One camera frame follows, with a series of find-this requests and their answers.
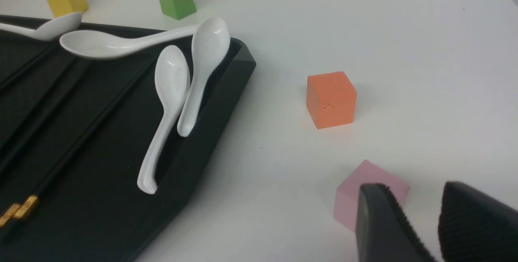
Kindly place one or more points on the green cube block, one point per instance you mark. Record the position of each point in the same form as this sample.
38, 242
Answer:
177, 9

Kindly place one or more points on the black gold-tipped chopstick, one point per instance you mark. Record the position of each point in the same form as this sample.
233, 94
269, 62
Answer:
24, 210
13, 183

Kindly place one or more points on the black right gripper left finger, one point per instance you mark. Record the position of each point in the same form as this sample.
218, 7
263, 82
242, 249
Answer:
383, 232

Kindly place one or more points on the orange cube block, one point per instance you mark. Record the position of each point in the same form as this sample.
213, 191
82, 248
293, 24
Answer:
330, 99

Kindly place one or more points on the pink cube block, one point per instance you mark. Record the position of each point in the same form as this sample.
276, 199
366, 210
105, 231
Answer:
347, 193

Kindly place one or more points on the white ceramic spoon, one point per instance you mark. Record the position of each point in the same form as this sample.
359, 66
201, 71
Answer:
50, 30
90, 44
210, 44
172, 82

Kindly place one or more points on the black plastic tray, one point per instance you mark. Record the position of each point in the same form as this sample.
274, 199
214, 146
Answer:
94, 211

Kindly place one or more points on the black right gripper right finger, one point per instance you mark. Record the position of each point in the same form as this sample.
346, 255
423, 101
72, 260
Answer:
474, 227

